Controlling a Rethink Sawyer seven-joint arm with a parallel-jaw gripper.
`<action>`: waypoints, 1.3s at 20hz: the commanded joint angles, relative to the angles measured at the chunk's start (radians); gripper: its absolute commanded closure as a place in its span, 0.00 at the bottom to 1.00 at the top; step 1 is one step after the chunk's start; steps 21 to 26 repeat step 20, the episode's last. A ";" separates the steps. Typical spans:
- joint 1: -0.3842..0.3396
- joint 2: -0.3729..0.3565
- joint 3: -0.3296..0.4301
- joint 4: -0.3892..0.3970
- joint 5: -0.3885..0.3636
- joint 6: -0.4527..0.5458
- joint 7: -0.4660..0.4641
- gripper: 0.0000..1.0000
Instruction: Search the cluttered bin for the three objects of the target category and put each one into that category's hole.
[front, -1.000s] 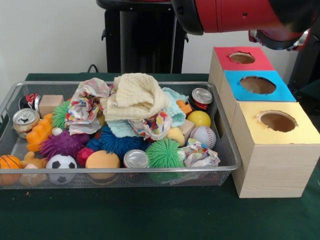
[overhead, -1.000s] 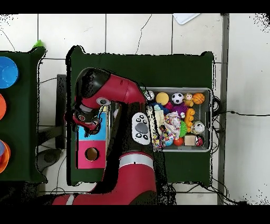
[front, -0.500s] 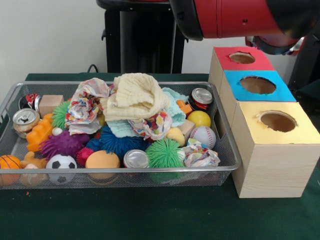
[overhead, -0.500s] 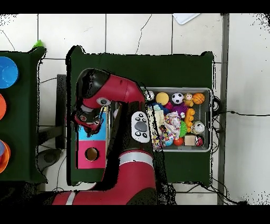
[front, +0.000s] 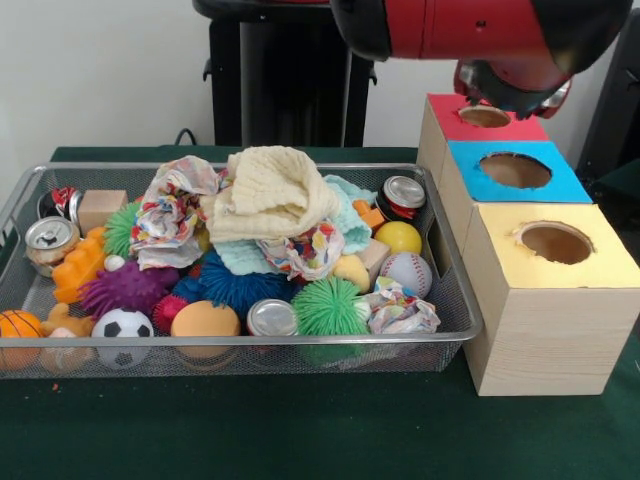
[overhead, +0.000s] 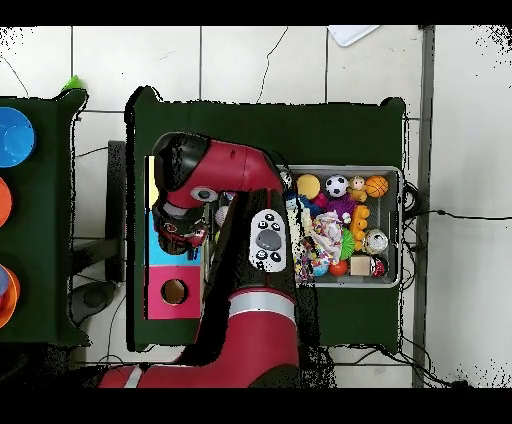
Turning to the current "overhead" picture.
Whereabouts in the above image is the polka dot cloth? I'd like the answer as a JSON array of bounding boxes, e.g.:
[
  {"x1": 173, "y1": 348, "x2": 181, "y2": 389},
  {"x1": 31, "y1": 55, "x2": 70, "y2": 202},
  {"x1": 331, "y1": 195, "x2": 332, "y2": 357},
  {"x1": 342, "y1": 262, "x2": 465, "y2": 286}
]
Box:
[{"x1": 309, "y1": 210, "x2": 345, "y2": 266}]

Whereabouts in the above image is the orange toy brick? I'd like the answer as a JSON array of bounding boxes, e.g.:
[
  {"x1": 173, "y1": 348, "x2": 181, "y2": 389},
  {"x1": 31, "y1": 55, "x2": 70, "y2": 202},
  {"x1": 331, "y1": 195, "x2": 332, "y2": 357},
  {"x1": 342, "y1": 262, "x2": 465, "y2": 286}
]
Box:
[{"x1": 349, "y1": 204, "x2": 371, "y2": 252}]

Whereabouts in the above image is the wooden box with three holes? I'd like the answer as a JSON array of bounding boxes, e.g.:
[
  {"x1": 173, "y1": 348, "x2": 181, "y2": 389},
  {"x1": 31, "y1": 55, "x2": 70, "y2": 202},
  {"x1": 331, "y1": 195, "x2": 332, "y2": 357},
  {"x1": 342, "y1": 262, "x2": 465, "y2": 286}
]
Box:
[{"x1": 144, "y1": 155, "x2": 208, "y2": 320}]

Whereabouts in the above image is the shallow clear mesh bin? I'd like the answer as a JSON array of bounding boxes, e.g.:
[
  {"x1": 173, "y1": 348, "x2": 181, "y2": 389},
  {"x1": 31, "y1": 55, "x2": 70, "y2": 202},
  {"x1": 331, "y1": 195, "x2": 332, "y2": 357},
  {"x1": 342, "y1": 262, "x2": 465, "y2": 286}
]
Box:
[{"x1": 201, "y1": 162, "x2": 404, "y2": 289}]

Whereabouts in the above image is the orange foam ball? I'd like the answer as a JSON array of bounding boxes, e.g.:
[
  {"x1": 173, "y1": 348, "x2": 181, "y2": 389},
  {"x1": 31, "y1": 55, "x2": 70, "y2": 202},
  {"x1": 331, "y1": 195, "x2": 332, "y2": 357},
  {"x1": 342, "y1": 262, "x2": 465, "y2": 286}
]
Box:
[{"x1": 295, "y1": 173, "x2": 322, "y2": 200}]

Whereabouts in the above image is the purple spiky ball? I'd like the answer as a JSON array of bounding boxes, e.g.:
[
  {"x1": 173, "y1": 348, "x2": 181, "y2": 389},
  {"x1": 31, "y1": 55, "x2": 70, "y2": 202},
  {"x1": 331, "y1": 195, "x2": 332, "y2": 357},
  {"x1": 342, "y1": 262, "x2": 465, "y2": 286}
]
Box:
[{"x1": 325, "y1": 193, "x2": 358, "y2": 221}]

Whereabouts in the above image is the black and white soccer ball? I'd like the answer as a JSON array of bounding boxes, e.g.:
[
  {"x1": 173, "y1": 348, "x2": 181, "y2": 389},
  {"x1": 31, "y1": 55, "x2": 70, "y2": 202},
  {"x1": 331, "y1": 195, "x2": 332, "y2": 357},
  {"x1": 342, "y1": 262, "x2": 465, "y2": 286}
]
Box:
[{"x1": 324, "y1": 174, "x2": 350, "y2": 199}]

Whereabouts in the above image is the dark green side tablecloth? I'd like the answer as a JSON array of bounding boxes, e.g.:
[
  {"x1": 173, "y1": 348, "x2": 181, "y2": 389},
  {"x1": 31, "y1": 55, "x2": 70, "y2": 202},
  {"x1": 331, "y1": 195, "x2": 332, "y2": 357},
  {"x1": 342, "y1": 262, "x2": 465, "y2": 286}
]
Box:
[{"x1": 0, "y1": 88, "x2": 91, "y2": 348}]

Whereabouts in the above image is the orange monkey plush toy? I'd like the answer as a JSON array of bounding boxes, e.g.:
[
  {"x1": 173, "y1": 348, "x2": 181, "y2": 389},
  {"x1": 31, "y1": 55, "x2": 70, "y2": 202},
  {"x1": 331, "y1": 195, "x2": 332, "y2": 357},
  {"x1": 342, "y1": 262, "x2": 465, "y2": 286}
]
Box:
[{"x1": 346, "y1": 175, "x2": 368, "y2": 203}]

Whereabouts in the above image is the small orange basketball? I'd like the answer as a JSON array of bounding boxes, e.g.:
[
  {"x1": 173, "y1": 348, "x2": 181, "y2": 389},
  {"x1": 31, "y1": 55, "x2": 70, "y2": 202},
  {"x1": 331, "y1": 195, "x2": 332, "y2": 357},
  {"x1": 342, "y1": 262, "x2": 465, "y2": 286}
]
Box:
[{"x1": 364, "y1": 174, "x2": 390, "y2": 199}]

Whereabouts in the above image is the orange bowl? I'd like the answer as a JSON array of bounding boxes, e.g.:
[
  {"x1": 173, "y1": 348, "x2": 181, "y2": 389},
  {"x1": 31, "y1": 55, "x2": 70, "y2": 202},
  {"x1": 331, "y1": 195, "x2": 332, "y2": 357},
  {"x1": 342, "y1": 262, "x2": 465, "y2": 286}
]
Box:
[
  {"x1": 0, "y1": 176, "x2": 13, "y2": 228},
  {"x1": 0, "y1": 264, "x2": 22, "y2": 330}
]

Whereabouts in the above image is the blue bowl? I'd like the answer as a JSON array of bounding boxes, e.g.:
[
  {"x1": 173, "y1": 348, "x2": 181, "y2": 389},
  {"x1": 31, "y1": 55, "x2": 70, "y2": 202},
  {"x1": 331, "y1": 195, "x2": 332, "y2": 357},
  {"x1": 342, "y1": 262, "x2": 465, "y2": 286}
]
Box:
[{"x1": 0, "y1": 106, "x2": 37, "y2": 169}]

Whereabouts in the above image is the white tray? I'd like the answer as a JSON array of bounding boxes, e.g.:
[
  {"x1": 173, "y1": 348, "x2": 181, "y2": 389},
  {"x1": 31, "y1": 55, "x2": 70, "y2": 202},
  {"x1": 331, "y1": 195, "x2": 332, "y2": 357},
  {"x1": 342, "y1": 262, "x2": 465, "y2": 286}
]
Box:
[{"x1": 326, "y1": 25, "x2": 381, "y2": 48}]

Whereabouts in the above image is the black cable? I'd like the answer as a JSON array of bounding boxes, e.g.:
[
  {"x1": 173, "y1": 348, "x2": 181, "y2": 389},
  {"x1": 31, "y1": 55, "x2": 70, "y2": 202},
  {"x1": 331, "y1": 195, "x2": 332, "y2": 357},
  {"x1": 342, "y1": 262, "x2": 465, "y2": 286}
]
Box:
[{"x1": 403, "y1": 208, "x2": 512, "y2": 222}]

